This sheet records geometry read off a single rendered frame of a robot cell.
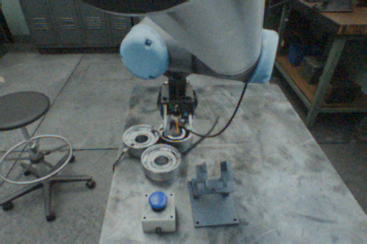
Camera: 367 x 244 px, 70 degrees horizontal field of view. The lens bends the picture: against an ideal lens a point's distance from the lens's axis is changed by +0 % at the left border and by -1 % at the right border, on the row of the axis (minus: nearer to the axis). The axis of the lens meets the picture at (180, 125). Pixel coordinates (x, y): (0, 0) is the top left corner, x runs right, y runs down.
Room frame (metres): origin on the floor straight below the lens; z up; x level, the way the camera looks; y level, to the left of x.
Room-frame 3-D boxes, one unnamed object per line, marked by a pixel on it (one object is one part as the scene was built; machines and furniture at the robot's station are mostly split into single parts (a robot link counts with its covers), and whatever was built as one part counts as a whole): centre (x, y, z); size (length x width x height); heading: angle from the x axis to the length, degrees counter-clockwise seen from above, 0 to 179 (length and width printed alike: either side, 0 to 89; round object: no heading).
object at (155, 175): (0.49, 0.05, 0.82); 0.10 x 0.10 x 0.04
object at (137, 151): (0.58, 0.11, 0.82); 0.10 x 0.10 x 0.04
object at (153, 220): (0.34, 0.05, 0.82); 0.08 x 0.07 x 0.05; 2
